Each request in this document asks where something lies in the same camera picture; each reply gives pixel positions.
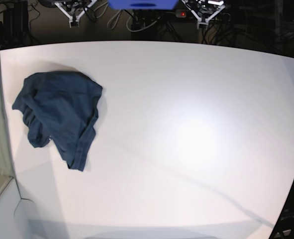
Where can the dark blue t-shirt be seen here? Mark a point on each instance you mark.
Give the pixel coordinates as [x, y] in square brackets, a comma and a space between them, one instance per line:
[60, 106]

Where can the black power strip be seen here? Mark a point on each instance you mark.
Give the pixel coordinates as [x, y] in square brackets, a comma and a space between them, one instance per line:
[184, 13]

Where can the blue plastic bin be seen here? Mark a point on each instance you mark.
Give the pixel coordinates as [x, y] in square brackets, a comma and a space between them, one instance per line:
[143, 4]

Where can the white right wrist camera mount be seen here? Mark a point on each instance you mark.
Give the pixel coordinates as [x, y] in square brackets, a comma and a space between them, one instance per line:
[74, 10]

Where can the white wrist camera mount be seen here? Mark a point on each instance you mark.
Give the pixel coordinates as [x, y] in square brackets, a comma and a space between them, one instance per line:
[74, 10]
[204, 10]

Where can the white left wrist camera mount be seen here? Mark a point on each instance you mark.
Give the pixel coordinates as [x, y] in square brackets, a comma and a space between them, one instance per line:
[204, 10]

